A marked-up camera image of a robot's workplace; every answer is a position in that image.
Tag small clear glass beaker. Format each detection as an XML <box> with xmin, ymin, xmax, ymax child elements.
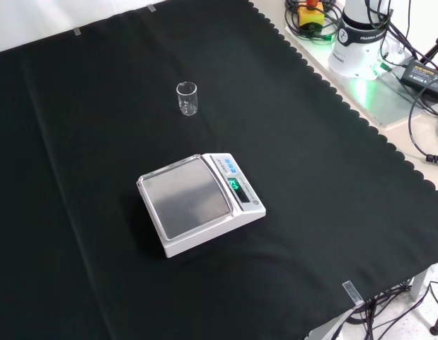
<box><xmin>175</xmin><ymin>81</ymin><xmax>199</xmax><ymax>117</ymax></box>

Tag white electronic balance steel pan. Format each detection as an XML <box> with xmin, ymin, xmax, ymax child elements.
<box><xmin>136</xmin><ymin>152</ymin><xmax>267</xmax><ymax>259</ymax></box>

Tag black scalloped table cloth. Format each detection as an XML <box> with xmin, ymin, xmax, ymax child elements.
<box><xmin>0</xmin><ymin>0</ymin><xmax>438</xmax><ymax>340</ymax></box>

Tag yellow emergency stop button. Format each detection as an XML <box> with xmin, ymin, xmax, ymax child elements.
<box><xmin>298</xmin><ymin>0</ymin><xmax>325</xmax><ymax>30</ymax></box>

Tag clear tape strip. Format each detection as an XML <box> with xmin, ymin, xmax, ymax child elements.
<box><xmin>342</xmin><ymin>280</ymin><xmax>365</xmax><ymax>307</ymax></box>

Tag black power adapter brick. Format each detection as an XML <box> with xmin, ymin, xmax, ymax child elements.
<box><xmin>400</xmin><ymin>59</ymin><xmax>438</xmax><ymax>97</ymax></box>

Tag grey table leg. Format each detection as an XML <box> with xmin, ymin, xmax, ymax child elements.
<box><xmin>410</xmin><ymin>268</ymin><xmax>431</xmax><ymax>302</ymax></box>

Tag black tripod leg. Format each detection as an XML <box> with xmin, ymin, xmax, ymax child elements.
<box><xmin>420</xmin><ymin>30</ymin><xmax>438</xmax><ymax>62</ymax></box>

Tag grey metal base plate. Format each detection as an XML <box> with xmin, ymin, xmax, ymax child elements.
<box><xmin>284</xmin><ymin>23</ymin><xmax>438</xmax><ymax>128</ymax></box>

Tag black adapter power cable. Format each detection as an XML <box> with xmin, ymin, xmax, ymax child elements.
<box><xmin>407</xmin><ymin>86</ymin><xmax>438</xmax><ymax>164</ymax></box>

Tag black floor cables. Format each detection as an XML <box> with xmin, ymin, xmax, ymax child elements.
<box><xmin>340</xmin><ymin>280</ymin><xmax>438</xmax><ymax>340</ymax></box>

